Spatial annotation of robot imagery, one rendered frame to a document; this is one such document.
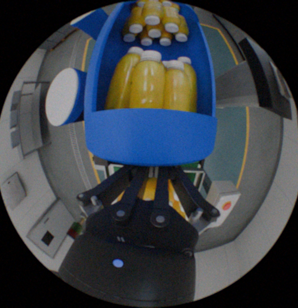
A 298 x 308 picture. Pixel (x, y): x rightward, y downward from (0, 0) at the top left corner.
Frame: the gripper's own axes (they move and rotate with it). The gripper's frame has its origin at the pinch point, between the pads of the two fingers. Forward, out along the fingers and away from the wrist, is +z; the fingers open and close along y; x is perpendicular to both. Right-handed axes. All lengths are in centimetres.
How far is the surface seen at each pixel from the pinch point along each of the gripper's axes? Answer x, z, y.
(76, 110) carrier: 11.5, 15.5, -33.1
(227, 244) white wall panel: -387, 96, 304
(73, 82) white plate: 23.1, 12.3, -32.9
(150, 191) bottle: -18.3, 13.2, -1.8
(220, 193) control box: -14.1, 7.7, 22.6
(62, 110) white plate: 12.5, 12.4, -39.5
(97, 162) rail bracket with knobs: -10.0, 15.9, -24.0
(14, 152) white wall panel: -28, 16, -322
